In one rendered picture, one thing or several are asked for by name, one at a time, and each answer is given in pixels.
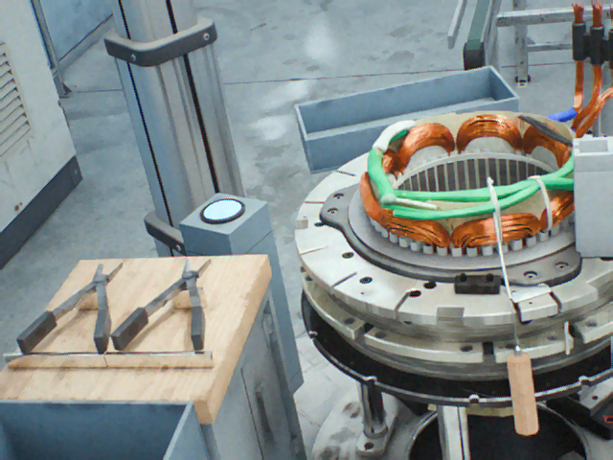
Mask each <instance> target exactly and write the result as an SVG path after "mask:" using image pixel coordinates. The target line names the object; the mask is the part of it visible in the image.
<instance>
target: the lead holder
mask: <svg viewBox="0 0 613 460"><path fill-rule="evenodd" d="M587 58H590V64H591V65H593V66H602V65H604V62H605V61H607V62H608V68H609V69H610V70H612V71H613V32H612V29H610V30H609V31H608V37H604V26H603V24H602V26H601V24H600V27H599V28H593V25H592V26H590V34H588V33H587V32H586V22H585V21H583V20H582V23H581V24H575V21H574V22H573V23H572V60H573V61H575V62H582V61H585V60H586V59H587Z"/></svg>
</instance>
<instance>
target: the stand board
mask: <svg viewBox="0 0 613 460"><path fill-rule="evenodd" d="M210 258H211V260H212V263H211V264H210V265H209V267H208V268H207V270H206V271H205V272H204V274H203V275H202V277H201V278H200V279H197V283H196V284H197V288H204V290H205V294H206V297H207V301H208V308H207V309H203V310H204V312H205V316H206V339H205V348H204V350H200V351H211V352H212V354H213V358H214V362H215V367H214V369H148V368H108V367H107V368H8V367H7V366H8V365H6V366H5V368H4V369H3V371H2V372H1V373H0V400H75V401H163V402H193V405H194V408H195V412H196V416H197V419H198V422H199V423H200V424H212V423H213V422H214V421H215V418H216V415H217V413H218V410H219V409H220V406H221V403H222V401H223V398H224V396H225V393H226V391H227V388H228V386H229V383H230V381H231V378H232V376H233V374H234V371H235V369H236V366H237V364H238V360H239V357H240V355H241V352H242V350H243V347H244V345H245V342H246V339H247V337H248V334H249V333H250V330H251V328H252V325H253V323H254V320H255V318H256V315H257V313H258V310H259V308H260V305H261V301H262V298H263V296H264V294H265V292H266V290H267V288H268V285H269V283H270V280H271V278H272V271H271V267H270V262H269V258H268V255H243V256H212V257H179V258H145V259H113V260H80V261H79V262H78V264H77V265H76V267H75V268H74V269H73V272H72V274H71V275H70V276H69V278H68V279H67V281H66V282H65V284H64V285H63V286H62V288H61V289H60V291H59V292H58V293H57V295H56V297H55V298H54V300H53V301H52V302H51V304H50V305H49V307H48V308H47V309H46V311H53V310H55V309H56V307H58V306H59V305H60V304H62V303H63V302H65V301H66V300H67V299H69V298H70V297H71V296H73V292H74V291H75V290H81V289H82V288H84V287H85V286H86V285H88V284H89V283H91V282H92V278H93V276H94V274H95V271H96V269H97V267H98V264H99V263H100V264H103V267H102V274H107V275H108V274H109V273H110V272H111V271H112V270H113V269H114V268H115V267H116V266H117V265H118V264H120V263H123V267H122V268H121V270H120V271H119V272H118V273H117V274H116V276H115V277H114V278H113V279H112V281H111V282H110V283H107V287H106V290H107V297H108V300H109V303H110V306H111V309H110V317H111V321H112V326H111V332H110V333H112V332H113V331H114V330H115V329H116V328H117V327H118V326H119V325H120V324H121V323H122V322H123V321H124V320H125V319H126V318H127V317H128V316H129V315H130V314H131V313H132V312H133V311H134V310H135V309H136V308H137V307H138V306H140V307H143V306H145V305H146V304H147V303H148V302H150V301H152V300H154V299H155V298H156V297H157V296H159V295H160V294H161V293H162V292H164V291H165V290H166V289H168V288H169V287H170V286H172V285H173V284H174V283H175V282H177V281H178V280H179V279H181V278H182V272H183V269H184V266H185V263H186V261H187V259H189V260H192V263H191V270H198V269H199V268H200V267H201V266H203V265H204V264H205V263H206V262H207V261H208V260H209V259H210ZM44 312H45V311H44ZM97 314H98V310H86V311H78V308H76V309H75V311H69V312H68V313H67V314H65V315H64V316H63V317H61V318H60V319H59V320H58V321H56V322H57V326H56V327H55V328H54V329H53V330H52V331H51V332H50V333H48V334H47V335H46V336H45V337H44V338H43V339H42V340H41V341H40V342H39V343H38V344H37V345H36V346H35V347H34V348H33V349H32V350H31V352H97V348H96V345H95V343H94V340H93V334H94V330H95V324H96V319H97ZM192 317H193V309H175V308H174V307H173V303H172V301H171V300H170V301H169V303H168V306H167V307H162V308H161V309H159V310H158V311H157V312H155V313H154V314H153V315H152V316H150V317H149V318H148V320H149V323H148V324H147V325H146V326H145V327H144V328H143V329H142V330H141V331H140V332H139V333H138V334H137V335H136V336H135V337H134V338H133V340H132V341H131V342H130V343H129V344H128V345H127V346H126V347H125V348H124V349H123V350H122V351H117V350H115V349H114V347H113V343H112V340H111V337H109V343H108V347H107V351H106V352H148V351H195V349H194V347H193V341H192V338H191V331H192Z"/></svg>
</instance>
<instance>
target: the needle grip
mask: <svg viewBox="0 0 613 460"><path fill-rule="evenodd" d="M507 361H508V368H509V376H510V383H511V397H512V405H513V413H514V420H515V428H516V431H517V433H519V434H522V435H526V436H528V435H532V434H535V433H537V431H538V428H539V426H538V418H537V410H536V402H535V393H534V380H533V378H532V370H531V363H530V356H528V354H526V353H522V357H514V356H513V354H510V355H509V356H508V359H507Z"/></svg>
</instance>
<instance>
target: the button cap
mask: <svg viewBox="0 0 613 460"><path fill-rule="evenodd" d="M239 209H240V205H239V204H238V203H236V202H234V201H231V200H225V201H220V202H217V203H215V204H211V205H210V206H209V207H208V208H207V209H206V210H205V216H206V217H207V218H210V219H222V218H226V217H229V216H231V215H233V214H234V213H236V212H237V211H238V210H239Z"/></svg>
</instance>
